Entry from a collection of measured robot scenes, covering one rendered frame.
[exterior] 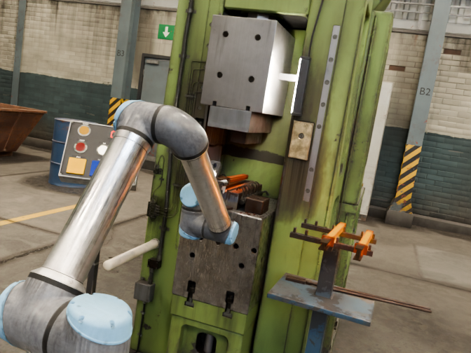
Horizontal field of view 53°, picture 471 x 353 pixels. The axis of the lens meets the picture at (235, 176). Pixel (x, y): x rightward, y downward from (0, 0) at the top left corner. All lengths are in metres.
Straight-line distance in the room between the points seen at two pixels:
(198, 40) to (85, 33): 7.63
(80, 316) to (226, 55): 1.40
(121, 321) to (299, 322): 1.38
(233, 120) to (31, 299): 1.24
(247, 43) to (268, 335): 1.39
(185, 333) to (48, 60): 8.52
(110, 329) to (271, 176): 1.65
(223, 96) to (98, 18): 7.78
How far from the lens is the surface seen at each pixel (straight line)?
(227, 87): 2.15
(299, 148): 2.18
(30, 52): 10.69
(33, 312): 1.23
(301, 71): 2.18
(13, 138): 8.70
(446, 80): 8.01
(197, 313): 2.29
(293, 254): 2.28
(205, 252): 2.19
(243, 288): 2.17
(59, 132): 6.72
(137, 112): 1.40
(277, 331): 2.42
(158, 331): 2.66
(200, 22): 2.40
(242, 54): 2.15
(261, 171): 2.60
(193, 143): 1.36
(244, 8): 2.34
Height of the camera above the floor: 1.36
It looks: 8 degrees down
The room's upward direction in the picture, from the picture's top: 9 degrees clockwise
